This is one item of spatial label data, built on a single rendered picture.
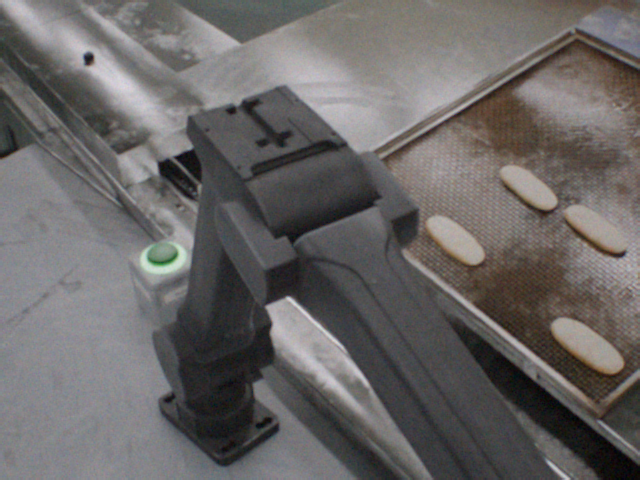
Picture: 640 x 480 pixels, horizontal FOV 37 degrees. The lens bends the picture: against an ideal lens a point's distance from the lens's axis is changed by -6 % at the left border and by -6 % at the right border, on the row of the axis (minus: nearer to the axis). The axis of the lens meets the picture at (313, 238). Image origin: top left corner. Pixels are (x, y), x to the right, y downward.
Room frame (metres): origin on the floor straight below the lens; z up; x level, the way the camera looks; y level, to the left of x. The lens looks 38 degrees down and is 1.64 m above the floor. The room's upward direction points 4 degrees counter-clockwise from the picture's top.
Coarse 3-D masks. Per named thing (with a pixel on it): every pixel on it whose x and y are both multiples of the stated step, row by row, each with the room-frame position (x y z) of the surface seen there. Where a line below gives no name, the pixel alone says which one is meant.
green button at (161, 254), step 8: (152, 248) 0.94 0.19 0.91; (160, 248) 0.94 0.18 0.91; (168, 248) 0.94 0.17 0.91; (176, 248) 0.93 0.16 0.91; (152, 256) 0.92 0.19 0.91; (160, 256) 0.92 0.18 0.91; (168, 256) 0.92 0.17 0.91; (176, 256) 0.92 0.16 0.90; (152, 264) 0.91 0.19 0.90; (160, 264) 0.91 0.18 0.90; (168, 264) 0.91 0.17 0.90
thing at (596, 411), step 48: (480, 96) 1.20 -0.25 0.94; (576, 96) 1.16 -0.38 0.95; (384, 144) 1.11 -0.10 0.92; (432, 144) 1.11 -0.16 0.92; (480, 144) 1.10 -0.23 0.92; (528, 144) 1.08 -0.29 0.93; (576, 144) 1.06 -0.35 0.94; (624, 144) 1.05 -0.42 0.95; (432, 192) 1.02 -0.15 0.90; (624, 192) 0.96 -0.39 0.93; (432, 240) 0.93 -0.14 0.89; (480, 240) 0.92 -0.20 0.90; (480, 288) 0.84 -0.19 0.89; (576, 288) 0.82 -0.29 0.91; (624, 288) 0.80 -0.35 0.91; (624, 336) 0.73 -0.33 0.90; (576, 384) 0.68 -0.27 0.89; (624, 384) 0.67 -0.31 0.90
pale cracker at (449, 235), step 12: (432, 228) 0.94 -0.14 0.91; (444, 228) 0.94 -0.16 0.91; (456, 228) 0.93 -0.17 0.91; (444, 240) 0.92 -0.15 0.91; (456, 240) 0.92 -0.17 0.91; (468, 240) 0.91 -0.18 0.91; (456, 252) 0.90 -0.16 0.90; (468, 252) 0.89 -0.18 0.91; (480, 252) 0.89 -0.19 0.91; (468, 264) 0.88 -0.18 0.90
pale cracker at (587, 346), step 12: (552, 324) 0.77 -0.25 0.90; (564, 324) 0.76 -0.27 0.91; (576, 324) 0.76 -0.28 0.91; (564, 336) 0.74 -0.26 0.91; (576, 336) 0.74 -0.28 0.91; (588, 336) 0.74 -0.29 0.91; (600, 336) 0.73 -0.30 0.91; (576, 348) 0.72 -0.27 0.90; (588, 348) 0.72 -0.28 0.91; (600, 348) 0.72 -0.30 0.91; (612, 348) 0.71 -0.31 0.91; (588, 360) 0.71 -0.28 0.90; (600, 360) 0.70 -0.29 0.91; (612, 360) 0.70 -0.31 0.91; (612, 372) 0.69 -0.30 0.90
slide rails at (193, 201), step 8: (176, 160) 1.21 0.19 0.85; (184, 160) 1.21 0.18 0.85; (160, 168) 1.19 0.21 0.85; (184, 168) 1.19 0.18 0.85; (192, 168) 1.19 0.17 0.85; (160, 176) 1.17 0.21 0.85; (168, 176) 1.17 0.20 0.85; (192, 176) 1.17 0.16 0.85; (200, 176) 1.17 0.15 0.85; (176, 184) 1.15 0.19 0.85; (200, 184) 1.15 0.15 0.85; (184, 192) 1.13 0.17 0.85; (192, 200) 1.11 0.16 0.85; (296, 304) 0.89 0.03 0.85; (304, 312) 0.87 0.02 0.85; (320, 328) 0.84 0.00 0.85
